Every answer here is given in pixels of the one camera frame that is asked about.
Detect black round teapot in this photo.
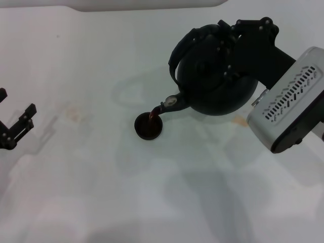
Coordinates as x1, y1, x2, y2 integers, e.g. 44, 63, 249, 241
158, 22, 259, 117

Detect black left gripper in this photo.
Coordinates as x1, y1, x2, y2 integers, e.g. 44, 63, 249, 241
0, 87, 37, 150

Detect right arm silver connector cable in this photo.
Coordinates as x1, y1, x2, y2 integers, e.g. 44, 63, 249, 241
251, 88, 269, 107

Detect white rounded panel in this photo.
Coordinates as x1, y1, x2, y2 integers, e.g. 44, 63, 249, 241
0, 0, 228, 13

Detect small black teacup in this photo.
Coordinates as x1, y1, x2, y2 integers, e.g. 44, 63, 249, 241
134, 112, 164, 141

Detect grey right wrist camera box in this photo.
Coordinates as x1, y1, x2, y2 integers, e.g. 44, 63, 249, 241
247, 46, 324, 154

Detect brown tea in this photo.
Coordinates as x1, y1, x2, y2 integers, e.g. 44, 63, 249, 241
140, 106, 161, 136

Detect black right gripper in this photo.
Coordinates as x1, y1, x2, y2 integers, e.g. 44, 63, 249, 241
215, 17, 297, 90

